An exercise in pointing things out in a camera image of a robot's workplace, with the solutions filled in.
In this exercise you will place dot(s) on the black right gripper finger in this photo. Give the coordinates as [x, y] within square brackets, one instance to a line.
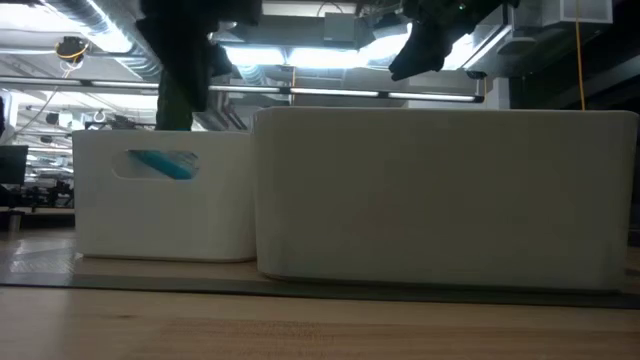
[422, 55]

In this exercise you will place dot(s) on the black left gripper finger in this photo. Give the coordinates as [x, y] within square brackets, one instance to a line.
[190, 70]

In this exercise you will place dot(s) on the blue yellow granola bar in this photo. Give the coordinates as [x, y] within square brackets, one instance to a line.
[165, 164]

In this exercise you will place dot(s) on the grey ceiling box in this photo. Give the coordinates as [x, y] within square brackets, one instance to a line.
[340, 27]

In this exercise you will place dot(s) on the long horizontal light bar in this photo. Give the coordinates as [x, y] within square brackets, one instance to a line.
[340, 92]

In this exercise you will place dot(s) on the bright ceiling light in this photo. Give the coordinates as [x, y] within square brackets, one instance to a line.
[300, 56]

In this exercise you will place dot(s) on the translucent plastic bin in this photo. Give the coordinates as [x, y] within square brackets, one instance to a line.
[440, 200]

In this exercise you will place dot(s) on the white opaque plastic bin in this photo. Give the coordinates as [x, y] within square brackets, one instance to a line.
[165, 220]

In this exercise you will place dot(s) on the black monitor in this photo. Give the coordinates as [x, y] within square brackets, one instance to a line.
[12, 165]

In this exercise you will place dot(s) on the dark grey mat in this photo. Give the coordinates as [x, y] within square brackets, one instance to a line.
[150, 287]

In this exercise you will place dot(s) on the small metal cylinder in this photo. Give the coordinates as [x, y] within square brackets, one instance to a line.
[15, 221]

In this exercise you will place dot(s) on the silver ventilation duct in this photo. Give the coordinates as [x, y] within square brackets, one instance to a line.
[100, 30]

